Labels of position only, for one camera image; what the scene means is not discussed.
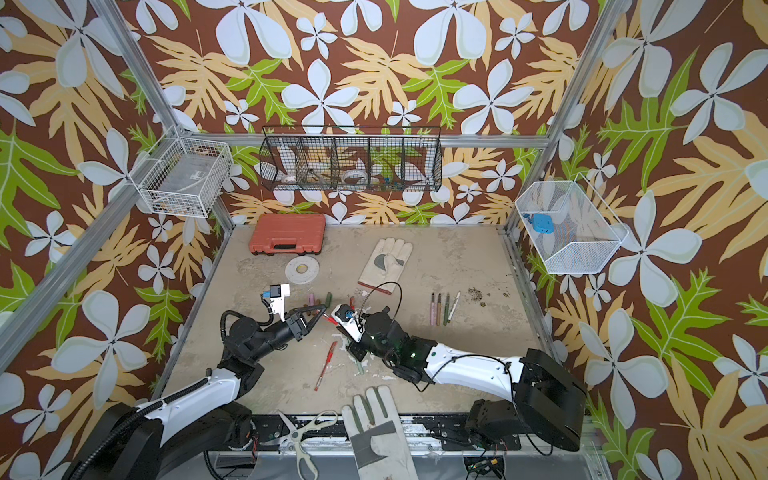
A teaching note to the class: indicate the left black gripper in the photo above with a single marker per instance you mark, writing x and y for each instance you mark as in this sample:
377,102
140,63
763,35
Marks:
295,323

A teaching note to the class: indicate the pink fountain pen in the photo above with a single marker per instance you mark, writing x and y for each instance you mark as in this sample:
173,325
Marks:
433,310

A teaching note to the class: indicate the brown fountain pen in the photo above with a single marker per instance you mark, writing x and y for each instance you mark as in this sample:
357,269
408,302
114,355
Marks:
437,310

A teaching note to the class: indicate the dark green pen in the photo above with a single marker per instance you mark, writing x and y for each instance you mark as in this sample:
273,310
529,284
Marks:
446,309

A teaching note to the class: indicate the brown capped white marker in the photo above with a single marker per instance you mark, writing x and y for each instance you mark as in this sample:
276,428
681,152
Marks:
454,307

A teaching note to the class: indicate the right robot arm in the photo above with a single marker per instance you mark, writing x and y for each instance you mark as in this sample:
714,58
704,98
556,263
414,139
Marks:
538,392

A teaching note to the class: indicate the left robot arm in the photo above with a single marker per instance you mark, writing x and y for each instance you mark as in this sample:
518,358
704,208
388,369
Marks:
142,442

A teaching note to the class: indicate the beige work glove far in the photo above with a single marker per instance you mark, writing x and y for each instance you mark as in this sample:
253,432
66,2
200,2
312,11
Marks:
386,264

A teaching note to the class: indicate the beige work glove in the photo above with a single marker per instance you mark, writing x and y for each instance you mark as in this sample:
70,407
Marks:
386,264
377,437

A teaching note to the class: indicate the red plastic tool case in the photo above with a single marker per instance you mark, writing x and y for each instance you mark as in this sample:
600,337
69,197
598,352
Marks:
288,233

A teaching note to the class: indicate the beige work glove near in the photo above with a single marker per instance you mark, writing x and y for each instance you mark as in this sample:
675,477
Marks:
377,437

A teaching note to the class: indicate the white tape roll in basket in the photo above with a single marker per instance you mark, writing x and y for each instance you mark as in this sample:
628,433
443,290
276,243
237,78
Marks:
354,177

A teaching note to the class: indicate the blue object in basket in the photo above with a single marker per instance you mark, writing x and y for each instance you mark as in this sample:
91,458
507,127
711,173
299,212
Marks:
543,223

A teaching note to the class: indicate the white mesh basket right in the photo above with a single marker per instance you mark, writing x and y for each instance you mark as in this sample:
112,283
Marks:
588,232

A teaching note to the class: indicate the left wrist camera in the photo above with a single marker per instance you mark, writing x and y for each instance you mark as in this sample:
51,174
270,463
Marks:
274,299

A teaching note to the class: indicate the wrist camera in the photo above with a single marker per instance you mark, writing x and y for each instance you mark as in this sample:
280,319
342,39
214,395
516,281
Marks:
274,299
349,321

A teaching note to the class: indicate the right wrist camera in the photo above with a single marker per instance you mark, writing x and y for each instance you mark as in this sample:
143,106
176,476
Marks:
349,321

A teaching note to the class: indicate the white handled scissors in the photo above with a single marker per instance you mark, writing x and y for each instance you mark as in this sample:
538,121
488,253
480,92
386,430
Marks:
294,437

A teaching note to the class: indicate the black wire basket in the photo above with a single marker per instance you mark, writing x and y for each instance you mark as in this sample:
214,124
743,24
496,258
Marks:
395,158

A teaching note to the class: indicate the white wire basket left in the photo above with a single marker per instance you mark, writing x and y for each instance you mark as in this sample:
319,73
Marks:
183,175

